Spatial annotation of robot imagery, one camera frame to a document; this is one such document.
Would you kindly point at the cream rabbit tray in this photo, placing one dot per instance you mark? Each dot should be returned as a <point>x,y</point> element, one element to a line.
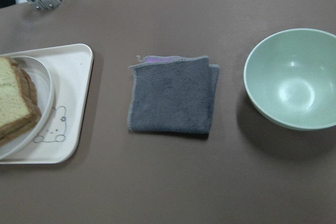
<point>61,75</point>

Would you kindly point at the white round plate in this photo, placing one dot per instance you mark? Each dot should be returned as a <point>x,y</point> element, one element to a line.
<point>39,108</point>

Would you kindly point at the green bowl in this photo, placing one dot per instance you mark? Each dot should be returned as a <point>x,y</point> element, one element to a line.
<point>290,78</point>

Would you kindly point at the plain bread slice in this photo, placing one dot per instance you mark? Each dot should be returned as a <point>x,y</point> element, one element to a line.
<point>13,95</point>

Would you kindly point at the grey folded cloth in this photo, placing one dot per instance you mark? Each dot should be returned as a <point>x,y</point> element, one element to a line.
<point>173,94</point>

